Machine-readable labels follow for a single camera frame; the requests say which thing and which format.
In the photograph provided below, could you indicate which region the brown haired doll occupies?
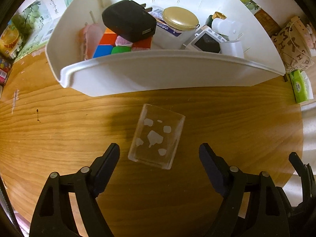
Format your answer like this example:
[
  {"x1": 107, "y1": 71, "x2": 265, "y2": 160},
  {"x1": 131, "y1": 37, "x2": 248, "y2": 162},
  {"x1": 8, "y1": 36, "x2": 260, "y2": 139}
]
[{"x1": 306, "y1": 24, "x2": 315, "y2": 49}]

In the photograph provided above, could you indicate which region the round gold tin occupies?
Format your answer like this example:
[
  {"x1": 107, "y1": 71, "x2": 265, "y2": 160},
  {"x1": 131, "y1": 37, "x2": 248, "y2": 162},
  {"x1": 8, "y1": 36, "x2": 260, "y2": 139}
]
[{"x1": 162, "y1": 7, "x2": 199, "y2": 31}]

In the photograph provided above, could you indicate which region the white foam sponge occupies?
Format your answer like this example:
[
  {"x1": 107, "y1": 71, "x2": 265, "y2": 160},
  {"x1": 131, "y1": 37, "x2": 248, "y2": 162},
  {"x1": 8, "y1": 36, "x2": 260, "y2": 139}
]
[{"x1": 212, "y1": 18, "x2": 243, "y2": 40}]

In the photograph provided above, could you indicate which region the white toy camera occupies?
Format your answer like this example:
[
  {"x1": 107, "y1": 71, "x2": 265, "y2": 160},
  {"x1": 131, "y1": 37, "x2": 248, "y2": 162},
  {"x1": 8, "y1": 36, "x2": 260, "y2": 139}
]
[{"x1": 181, "y1": 25, "x2": 227, "y2": 54}]

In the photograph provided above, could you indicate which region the clear acrylic block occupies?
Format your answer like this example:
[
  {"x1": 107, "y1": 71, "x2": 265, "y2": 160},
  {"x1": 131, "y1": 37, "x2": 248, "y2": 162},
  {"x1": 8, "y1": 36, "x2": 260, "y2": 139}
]
[{"x1": 128, "y1": 104, "x2": 185, "y2": 170}]

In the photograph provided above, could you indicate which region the pink correction tape dispenser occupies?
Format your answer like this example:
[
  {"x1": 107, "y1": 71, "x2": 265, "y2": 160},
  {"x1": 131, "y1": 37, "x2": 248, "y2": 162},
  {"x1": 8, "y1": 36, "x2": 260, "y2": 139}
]
[{"x1": 78, "y1": 24, "x2": 103, "y2": 60}]

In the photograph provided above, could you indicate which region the red pen holder can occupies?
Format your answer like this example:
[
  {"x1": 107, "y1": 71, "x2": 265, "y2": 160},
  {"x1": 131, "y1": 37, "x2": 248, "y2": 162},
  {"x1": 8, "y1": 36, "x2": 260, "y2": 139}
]
[{"x1": 0, "y1": 55, "x2": 12, "y2": 86}]

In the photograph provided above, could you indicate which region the white 33W charger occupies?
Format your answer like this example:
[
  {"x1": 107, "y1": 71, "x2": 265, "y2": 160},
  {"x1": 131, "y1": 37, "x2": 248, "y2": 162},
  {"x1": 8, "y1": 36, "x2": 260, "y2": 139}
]
[{"x1": 220, "y1": 40, "x2": 244, "y2": 58}]

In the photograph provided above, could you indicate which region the white plastic storage bin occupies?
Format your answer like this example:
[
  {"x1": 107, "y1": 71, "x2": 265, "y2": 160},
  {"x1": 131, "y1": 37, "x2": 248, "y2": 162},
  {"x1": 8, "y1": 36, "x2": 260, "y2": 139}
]
[{"x1": 46, "y1": 0, "x2": 285, "y2": 97}]

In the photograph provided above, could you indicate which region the black power adapter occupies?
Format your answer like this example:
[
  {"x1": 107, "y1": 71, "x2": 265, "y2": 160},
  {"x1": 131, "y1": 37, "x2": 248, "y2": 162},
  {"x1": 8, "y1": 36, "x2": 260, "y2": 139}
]
[{"x1": 102, "y1": 0, "x2": 156, "y2": 43}]

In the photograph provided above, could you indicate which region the colourful magic cube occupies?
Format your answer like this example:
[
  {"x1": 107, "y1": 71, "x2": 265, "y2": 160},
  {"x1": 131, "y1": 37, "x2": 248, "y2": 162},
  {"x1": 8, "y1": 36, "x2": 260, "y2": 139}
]
[{"x1": 93, "y1": 28, "x2": 153, "y2": 58}]

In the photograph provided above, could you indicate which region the letter print fabric bag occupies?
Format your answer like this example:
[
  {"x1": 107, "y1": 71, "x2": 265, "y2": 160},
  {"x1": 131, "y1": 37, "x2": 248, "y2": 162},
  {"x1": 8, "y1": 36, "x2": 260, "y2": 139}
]
[{"x1": 271, "y1": 16, "x2": 315, "y2": 74}]

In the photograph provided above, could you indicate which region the green tissue pack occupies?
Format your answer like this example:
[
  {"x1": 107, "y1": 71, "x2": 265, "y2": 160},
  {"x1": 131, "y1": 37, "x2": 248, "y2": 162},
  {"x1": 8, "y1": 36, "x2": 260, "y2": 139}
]
[{"x1": 289, "y1": 70, "x2": 314, "y2": 104}]

